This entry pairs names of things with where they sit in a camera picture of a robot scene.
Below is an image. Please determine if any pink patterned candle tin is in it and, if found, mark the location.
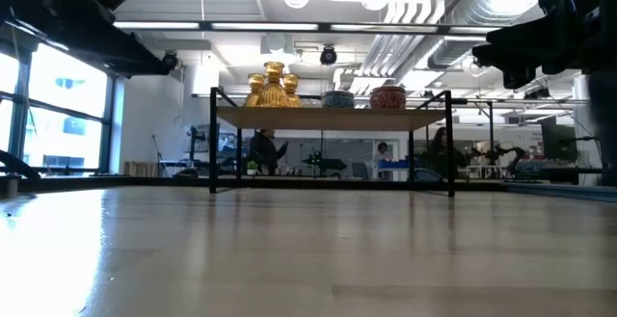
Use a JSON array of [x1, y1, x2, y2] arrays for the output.
[[369, 85, 408, 111]]

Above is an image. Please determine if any wooden shelf with black frame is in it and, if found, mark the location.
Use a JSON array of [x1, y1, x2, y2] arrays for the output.
[[207, 87, 457, 198]]

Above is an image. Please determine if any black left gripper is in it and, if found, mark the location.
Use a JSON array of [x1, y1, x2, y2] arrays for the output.
[[0, 0, 174, 78]]

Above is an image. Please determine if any person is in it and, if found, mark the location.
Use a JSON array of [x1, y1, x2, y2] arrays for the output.
[[372, 142, 392, 180], [248, 128, 290, 176], [427, 126, 458, 178]]

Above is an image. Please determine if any black ceiling spotlight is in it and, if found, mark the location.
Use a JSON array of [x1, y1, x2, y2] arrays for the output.
[[161, 50, 180, 71], [319, 45, 338, 66]]

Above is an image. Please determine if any teal patterned candle tin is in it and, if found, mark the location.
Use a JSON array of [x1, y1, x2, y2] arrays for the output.
[[321, 90, 356, 110]]

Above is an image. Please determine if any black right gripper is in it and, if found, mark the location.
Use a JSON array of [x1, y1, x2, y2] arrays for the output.
[[471, 0, 617, 91]]

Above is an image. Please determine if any computer monitor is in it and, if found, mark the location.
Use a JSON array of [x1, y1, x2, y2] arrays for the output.
[[187, 124, 221, 154], [540, 122, 579, 163]]

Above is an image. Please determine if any black overhead crossbar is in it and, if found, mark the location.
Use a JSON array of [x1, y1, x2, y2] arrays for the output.
[[111, 19, 502, 38]]

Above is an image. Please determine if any black metal rig frame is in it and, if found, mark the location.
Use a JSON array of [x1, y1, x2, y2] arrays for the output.
[[0, 148, 617, 202]]

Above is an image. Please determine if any amber glass candlestick holder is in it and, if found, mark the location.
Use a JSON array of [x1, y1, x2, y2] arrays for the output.
[[282, 72, 303, 109], [245, 72, 266, 108], [258, 61, 290, 109]]

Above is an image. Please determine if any silver ventilation duct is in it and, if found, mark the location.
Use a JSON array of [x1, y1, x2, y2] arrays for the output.
[[426, 0, 555, 70]]

